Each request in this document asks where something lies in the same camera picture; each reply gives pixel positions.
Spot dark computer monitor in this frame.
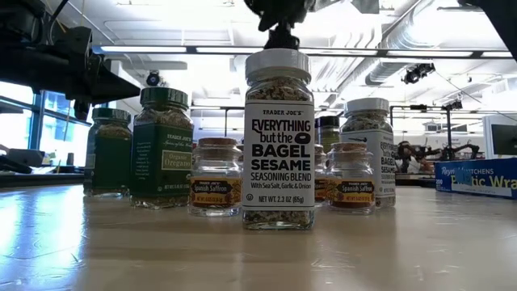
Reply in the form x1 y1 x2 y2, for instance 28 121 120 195
490 123 517 157

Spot blue plastic wrap box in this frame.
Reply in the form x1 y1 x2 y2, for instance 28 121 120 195
434 157 517 200

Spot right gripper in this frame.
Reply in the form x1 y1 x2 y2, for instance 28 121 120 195
244 0 317 50

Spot background robot arms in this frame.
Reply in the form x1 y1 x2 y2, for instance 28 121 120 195
395 140 482 175

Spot black ceiling projector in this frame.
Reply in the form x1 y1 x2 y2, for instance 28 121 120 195
401 62 436 85

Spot round ceiling camera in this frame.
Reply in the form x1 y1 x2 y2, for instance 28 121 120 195
145 70 162 88

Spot long ceiling light bar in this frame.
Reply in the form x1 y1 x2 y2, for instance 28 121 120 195
91 44 514 60

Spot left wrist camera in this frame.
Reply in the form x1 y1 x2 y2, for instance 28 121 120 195
60 26 95 57

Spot green lid spice jar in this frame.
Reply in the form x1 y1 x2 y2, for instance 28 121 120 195
83 107 133 198
128 86 195 210

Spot cork lid saffron jar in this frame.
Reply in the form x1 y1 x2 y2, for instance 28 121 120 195
326 141 376 215
187 136 243 218
313 144 329 209

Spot white lid bagel seasoning jar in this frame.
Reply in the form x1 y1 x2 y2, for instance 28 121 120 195
339 97 397 209
242 48 316 231

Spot black background rig frame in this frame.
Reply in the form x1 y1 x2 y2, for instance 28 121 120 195
389 99 464 162

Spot black lid spice jar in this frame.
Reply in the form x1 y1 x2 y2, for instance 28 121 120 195
314 116 342 154

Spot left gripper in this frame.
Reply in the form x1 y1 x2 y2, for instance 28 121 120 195
42 48 141 121

